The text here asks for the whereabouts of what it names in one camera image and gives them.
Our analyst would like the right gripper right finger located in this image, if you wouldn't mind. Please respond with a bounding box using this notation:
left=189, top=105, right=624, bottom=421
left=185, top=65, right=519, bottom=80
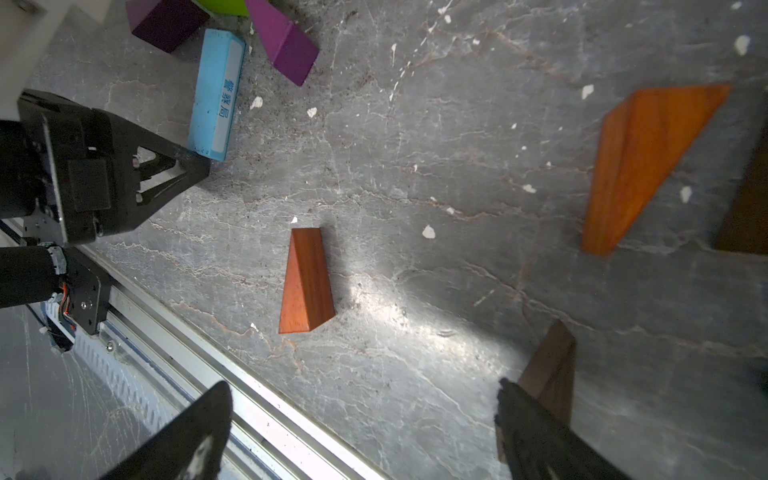
left=495, top=378, right=628, bottom=479

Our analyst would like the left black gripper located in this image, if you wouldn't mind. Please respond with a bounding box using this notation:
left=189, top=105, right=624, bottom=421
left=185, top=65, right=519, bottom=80
left=18, top=89, right=211, bottom=246

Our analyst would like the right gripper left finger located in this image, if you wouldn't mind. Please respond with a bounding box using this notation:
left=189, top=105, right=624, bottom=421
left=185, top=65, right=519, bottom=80
left=103, top=381, right=233, bottom=479

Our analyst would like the purple wedge block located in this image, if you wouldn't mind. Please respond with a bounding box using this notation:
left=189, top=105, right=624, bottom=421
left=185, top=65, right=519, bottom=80
left=125, top=0, right=210, bottom=53
left=244, top=0, right=319, bottom=87

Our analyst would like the green rectangular block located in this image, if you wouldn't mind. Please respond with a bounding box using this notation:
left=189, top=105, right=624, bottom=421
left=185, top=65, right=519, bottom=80
left=196, top=0, right=249, bottom=17

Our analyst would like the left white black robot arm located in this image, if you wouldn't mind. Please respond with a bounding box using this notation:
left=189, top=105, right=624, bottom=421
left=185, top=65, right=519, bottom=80
left=1, top=1, right=211, bottom=336

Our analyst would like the dark brown wedge block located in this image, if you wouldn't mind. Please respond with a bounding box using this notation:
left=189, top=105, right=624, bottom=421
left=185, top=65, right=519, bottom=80
left=495, top=321, right=577, bottom=464

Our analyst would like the light blue eraser block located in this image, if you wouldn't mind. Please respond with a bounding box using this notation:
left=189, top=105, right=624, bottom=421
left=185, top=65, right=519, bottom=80
left=188, top=29, right=245, bottom=162

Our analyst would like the reddish brown wedge block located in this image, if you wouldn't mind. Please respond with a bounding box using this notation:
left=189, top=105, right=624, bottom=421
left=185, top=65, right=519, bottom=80
left=279, top=228, right=336, bottom=335

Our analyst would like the dark walnut wedge block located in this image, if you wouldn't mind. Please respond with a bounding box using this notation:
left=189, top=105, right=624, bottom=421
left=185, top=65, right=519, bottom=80
left=714, top=125, right=768, bottom=255

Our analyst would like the orange brown wedge block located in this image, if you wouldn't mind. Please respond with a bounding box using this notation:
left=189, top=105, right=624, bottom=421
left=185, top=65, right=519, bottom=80
left=581, top=84, right=731, bottom=256

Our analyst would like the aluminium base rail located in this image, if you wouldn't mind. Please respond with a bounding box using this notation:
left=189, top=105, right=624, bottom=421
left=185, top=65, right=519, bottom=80
left=1, top=220, right=383, bottom=479

